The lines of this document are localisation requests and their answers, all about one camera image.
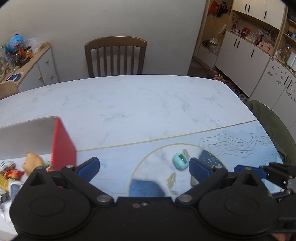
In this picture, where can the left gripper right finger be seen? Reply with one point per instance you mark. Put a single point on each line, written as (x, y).
(209, 179)

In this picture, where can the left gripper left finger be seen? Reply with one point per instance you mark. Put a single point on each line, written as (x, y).
(78, 178)

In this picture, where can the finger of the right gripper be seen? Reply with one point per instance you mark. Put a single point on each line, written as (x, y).
(258, 170)

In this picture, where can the olive green capsule case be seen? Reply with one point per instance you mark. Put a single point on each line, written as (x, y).
(193, 181)

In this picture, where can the teal round sharpener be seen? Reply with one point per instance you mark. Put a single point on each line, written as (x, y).
(180, 161)

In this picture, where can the orange spotted animal toy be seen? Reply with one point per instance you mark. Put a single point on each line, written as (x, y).
(31, 162)

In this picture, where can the orange red fish toy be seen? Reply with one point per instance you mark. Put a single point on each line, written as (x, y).
(14, 174)

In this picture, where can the white green plush toy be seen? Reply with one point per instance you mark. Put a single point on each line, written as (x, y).
(49, 167)

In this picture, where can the white green plastic pouch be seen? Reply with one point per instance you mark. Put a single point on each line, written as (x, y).
(14, 188)

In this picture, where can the white tooth plush keychain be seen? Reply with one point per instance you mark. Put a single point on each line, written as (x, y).
(6, 166)

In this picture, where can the yellow cardboard box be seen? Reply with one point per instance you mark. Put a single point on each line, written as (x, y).
(4, 183)

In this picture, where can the green upholstered chair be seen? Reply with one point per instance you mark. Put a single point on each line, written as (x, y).
(276, 129)

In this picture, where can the red white cardboard box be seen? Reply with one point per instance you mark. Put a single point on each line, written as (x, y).
(46, 137)

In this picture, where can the wooden side cabinet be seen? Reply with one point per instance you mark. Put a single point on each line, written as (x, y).
(38, 72)

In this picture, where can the dark jar orange label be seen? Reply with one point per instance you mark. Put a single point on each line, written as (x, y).
(28, 52)

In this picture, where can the brown wooden chair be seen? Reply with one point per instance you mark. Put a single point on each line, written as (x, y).
(115, 55)

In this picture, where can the blue globe toy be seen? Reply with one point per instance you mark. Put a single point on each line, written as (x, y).
(16, 39)

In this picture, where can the white wall cabinet unit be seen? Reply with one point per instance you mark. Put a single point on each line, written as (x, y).
(252, 44)

